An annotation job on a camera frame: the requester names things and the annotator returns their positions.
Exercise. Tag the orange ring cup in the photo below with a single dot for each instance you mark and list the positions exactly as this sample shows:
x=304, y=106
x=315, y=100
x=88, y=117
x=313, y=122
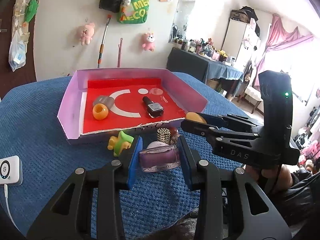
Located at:
x=100, y=111

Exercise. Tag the pink stick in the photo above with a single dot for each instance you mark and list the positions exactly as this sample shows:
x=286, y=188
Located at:
x=119, y=52

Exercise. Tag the white power bank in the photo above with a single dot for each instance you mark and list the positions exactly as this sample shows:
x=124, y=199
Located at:
x=11, y=171

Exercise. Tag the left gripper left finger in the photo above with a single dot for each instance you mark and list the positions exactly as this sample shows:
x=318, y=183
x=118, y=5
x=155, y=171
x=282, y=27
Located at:
x=67, y=215

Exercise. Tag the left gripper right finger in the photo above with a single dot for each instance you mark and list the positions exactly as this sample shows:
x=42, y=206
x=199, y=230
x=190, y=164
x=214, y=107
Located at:
x=232, y=194

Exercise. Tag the mop handle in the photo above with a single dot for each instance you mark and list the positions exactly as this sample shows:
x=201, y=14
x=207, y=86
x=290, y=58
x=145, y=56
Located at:
x=101, y=50

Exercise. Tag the side table blue cloth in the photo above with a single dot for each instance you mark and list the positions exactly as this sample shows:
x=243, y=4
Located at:
x=205, y=69

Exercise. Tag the blue textured blanket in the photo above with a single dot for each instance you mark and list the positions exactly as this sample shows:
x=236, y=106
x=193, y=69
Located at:
x=30, y=129

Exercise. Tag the white cabinet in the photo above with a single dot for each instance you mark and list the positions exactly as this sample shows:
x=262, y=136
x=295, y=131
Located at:
x=240, y=42

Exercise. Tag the green plush on door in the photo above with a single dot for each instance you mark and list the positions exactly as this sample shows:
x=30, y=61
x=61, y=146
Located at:
x=30, y=12

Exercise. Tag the purple nail polish bottle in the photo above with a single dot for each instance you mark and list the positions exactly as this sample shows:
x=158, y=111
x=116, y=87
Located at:
x=159, y=158

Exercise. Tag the grey pebble case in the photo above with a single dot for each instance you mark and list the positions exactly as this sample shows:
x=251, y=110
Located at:
x=105, y=100

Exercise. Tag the clear plastic round lid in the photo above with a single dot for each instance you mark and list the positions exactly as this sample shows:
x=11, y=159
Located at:
x=156, y=91

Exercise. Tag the pink curtain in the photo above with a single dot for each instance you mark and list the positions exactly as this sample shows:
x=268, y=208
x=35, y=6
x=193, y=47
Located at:
x=279, y=39

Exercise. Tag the pink plush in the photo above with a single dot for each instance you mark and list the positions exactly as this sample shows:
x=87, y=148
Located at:
x=85, y=33
x=148, y=42

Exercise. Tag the pink round device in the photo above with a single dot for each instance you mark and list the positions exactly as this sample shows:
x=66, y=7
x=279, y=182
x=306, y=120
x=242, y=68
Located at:
x=156, y=144

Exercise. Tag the white panda keychain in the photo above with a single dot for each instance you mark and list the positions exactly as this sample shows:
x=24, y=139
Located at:
x=126, y=3

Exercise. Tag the beige hanging organizer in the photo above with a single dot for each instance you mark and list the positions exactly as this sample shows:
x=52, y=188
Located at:
x=19, y=23

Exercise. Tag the person's hand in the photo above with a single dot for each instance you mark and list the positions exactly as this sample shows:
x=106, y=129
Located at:
x=285, y=178

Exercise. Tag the pink plush left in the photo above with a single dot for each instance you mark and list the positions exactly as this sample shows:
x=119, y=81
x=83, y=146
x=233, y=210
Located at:
x=85, y=33

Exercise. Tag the brown wooden door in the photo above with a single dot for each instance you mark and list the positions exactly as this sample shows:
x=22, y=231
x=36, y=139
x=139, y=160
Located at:
x=26, y=74

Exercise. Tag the dark nail polish bottle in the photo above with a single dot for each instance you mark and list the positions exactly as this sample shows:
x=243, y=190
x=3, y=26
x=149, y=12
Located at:
x=154, y=109

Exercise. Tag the green yellow dinosaur toy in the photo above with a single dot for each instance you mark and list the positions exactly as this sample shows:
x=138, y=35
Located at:
x=121, y=142

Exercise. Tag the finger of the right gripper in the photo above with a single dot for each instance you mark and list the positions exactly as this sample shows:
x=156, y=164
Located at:
x=228, y=120
x=237, y=135

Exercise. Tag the orange dome cup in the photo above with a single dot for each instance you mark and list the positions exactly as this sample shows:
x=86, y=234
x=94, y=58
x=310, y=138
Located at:
x=192, y=116

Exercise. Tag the plastic bag on door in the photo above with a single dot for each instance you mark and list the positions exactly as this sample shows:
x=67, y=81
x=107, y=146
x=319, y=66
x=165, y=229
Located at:
x=17, y=53

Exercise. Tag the red paper liner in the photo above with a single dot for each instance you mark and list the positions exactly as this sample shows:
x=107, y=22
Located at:
x=129, y=110

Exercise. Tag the pink plush right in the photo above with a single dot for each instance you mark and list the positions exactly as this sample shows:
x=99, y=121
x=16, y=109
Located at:
x=148, y=42

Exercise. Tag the pink cardboard tray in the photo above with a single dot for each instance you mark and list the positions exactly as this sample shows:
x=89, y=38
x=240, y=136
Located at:
x=71, y=111

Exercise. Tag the gold studded cylinder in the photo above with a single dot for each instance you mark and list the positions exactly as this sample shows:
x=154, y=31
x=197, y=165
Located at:
x=164, y=135

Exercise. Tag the green tote bag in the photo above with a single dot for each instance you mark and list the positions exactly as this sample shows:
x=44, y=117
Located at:
x=136, y=13

